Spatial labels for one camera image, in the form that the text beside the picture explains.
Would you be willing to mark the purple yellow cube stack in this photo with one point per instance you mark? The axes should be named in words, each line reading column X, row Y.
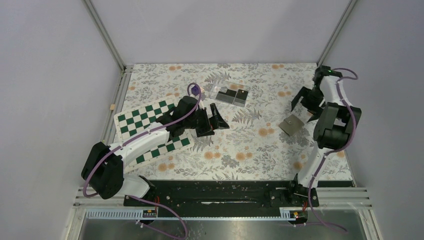
column 197, row 91

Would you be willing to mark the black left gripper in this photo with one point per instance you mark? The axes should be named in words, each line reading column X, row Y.
column 216, row 122

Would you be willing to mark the floral table cloth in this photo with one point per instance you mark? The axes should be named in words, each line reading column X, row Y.
column 254, row 147

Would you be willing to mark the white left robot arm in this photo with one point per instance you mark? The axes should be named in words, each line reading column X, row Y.
column 104, row 167

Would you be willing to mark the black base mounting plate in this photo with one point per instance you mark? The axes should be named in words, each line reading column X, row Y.
column 223, row 196

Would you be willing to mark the grey card holder wallet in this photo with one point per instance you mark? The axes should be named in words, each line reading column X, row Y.
column 291, row 125

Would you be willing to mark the black credit card right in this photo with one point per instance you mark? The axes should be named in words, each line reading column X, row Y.
column 240, row 98

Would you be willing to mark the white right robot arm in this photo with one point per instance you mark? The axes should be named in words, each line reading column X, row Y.
column 336, row 122

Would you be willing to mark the clear acrylic card tray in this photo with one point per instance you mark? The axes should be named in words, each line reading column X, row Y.
column 223, row 85

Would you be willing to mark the grey slotted cable duct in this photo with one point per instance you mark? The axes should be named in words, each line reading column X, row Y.
column 150, row 214

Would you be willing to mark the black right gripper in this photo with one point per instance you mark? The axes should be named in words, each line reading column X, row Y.
column 315, row 110

